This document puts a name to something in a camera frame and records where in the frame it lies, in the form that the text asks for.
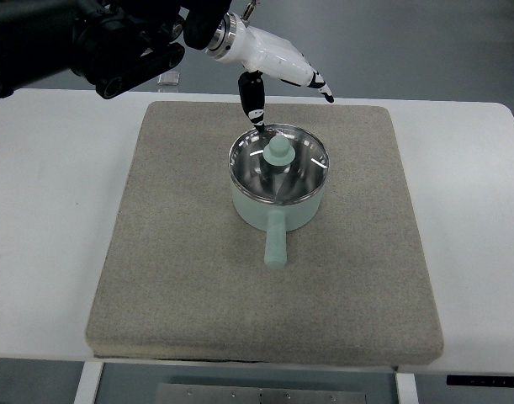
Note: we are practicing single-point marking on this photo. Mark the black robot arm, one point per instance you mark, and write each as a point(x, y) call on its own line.
point(114, 45)

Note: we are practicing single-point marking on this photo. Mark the grey felt mat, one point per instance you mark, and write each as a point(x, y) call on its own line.
point(185, 278)

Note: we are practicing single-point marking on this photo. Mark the white table leg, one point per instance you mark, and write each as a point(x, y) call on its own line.
point(87, 388)
point(406, 388)

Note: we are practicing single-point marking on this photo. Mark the white left table leg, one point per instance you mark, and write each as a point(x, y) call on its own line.
point(87, 388)

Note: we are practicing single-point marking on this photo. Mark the white right table leg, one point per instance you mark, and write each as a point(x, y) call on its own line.
point(406, 388)

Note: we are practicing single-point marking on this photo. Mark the glass lid with green knob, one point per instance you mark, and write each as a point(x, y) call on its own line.
point(282, 165)

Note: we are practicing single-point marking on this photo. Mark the small clear plastic box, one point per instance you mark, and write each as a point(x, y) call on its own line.
point(171, 78)

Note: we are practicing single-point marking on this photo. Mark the mint green saucepan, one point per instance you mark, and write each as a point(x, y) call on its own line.
point(276, 221)

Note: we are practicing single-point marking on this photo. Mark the black desk control panel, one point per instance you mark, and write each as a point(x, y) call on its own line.
point(481, 380)

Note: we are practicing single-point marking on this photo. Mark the metal base plate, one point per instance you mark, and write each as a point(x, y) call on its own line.
point(180, 393)

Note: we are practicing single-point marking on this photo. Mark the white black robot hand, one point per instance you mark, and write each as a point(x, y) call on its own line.
point(262, 53)

